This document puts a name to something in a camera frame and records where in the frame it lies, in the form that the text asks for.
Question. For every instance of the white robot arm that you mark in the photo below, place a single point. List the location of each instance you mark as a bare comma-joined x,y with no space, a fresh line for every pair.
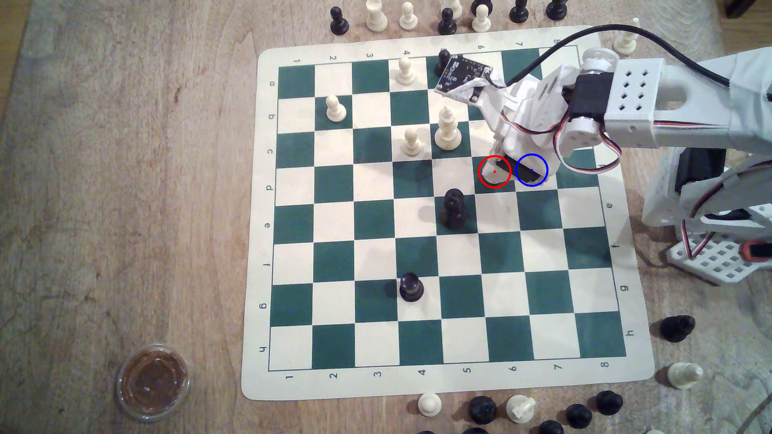
639,102

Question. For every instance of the black knight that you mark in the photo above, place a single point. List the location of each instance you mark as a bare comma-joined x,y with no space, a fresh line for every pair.
676,328

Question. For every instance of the white rook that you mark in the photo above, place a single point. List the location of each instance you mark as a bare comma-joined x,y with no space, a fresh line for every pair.
376,17

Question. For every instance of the black rook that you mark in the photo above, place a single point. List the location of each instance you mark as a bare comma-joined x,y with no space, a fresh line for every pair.
411,287

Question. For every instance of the white grid base plate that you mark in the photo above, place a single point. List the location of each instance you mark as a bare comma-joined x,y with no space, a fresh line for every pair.
718,260

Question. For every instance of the black camera circuit board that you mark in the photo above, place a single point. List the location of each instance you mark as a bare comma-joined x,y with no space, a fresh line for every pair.
459,72

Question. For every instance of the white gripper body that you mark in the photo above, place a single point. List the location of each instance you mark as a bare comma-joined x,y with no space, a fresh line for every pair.
518,169

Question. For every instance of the white bishop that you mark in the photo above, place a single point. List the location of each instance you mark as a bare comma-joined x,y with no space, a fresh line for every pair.
626,39

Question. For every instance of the white pawn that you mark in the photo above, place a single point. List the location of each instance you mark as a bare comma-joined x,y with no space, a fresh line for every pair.
408,18
481,21
429,404
335,110
405,72
493,175
412,144

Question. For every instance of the white knight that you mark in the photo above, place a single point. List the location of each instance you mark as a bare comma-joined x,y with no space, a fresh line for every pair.
520,408

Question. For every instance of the tall black chess queen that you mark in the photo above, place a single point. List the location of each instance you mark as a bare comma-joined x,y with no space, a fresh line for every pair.
453,211

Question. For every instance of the orange clamp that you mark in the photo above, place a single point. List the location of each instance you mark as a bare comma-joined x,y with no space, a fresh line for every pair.
757,251

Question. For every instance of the tall white chess king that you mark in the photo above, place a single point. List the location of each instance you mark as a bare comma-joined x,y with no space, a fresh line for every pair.
447,132

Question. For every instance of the green and white chess mat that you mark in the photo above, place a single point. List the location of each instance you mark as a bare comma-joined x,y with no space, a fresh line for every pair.
374,181

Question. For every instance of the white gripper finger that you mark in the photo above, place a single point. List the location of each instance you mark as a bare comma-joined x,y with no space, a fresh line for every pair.
498,158

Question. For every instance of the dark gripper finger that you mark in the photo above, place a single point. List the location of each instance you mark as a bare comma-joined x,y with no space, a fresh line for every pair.
528,173

